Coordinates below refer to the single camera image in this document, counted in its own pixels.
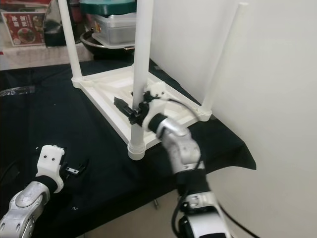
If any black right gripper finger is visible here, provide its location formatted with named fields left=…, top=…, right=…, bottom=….
left=113, top=97, right=137, bottom=122

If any white plastic children tabletop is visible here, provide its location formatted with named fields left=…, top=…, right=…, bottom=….
left=71, top=64, right=213, bottom=161

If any white plastic table leg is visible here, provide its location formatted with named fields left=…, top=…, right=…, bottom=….
left=57, top=0, right=84, bottom=86
left=200, top=2, right=250, bottom=118
left=127, top=0, right=155, bottom=161

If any black tablecloth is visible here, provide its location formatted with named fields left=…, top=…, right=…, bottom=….
left=0, top=58, right=258, bottom=225

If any black wok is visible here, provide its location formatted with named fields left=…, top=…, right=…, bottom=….
left=81, top=32, right=137, bottom=61

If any clear plastic bin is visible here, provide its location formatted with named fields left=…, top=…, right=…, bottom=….
left=89, top=14, right=137, bottom=48

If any clear tape strip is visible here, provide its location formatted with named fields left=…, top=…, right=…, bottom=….
left=0, top=86, right=36, bottom=98

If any beige cloth cover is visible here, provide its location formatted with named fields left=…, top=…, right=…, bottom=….
left=0, top=42, right=86, bottom=71

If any dark green pot lid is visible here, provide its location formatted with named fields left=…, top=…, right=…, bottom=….
left=79, top=0, right=137, bottom=16

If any storage box with orange lid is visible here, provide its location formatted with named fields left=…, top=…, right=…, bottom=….
left=0, top=0, right=53, bottom=48

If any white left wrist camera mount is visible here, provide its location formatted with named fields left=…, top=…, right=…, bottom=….
left=38, top=144, right=66, bottom=194

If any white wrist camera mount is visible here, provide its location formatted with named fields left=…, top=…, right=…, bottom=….
left=38, top=144, right=66, bottom=194
left=141, top=82, right=167, bottom=130

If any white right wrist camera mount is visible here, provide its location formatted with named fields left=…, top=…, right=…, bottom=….
left=141, top=82, right=167, bottom=130

